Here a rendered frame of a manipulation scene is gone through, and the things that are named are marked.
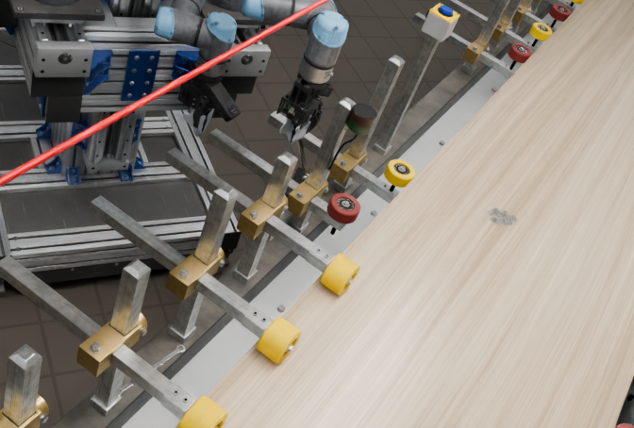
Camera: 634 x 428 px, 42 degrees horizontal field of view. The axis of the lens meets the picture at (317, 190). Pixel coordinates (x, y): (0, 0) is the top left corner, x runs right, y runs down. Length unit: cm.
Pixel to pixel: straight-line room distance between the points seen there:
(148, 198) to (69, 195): 26
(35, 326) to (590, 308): 167
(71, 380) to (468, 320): 128
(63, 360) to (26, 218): 47
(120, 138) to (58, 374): 76
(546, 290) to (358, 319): 55
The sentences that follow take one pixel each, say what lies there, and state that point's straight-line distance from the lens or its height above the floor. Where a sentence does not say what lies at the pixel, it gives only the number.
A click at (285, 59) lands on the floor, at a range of 417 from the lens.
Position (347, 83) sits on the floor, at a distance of 417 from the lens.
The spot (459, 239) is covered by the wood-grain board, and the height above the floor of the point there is 90.
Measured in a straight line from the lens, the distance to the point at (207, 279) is 170.
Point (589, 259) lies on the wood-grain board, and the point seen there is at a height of 90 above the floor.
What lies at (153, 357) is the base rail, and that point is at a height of 70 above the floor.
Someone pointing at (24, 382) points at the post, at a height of 110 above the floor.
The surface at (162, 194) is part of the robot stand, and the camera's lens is 293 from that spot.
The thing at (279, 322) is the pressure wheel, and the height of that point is 98.
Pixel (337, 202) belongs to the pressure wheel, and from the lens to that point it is 205.
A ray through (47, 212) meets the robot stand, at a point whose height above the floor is 21.
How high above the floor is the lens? 223
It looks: 40 degrees down
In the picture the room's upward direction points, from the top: 23 degrees clockwise
